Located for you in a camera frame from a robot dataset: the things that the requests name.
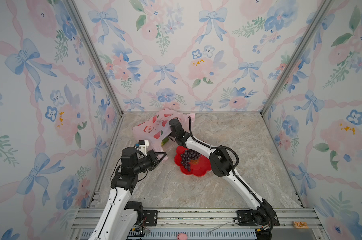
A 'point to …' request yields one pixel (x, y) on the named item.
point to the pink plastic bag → (156, 127)
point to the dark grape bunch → (188, 155)
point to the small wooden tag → (300, 225)
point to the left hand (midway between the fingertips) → (166, 153)
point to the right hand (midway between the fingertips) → (154, 121)
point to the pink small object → (182, 236)
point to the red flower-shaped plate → (198, 167)
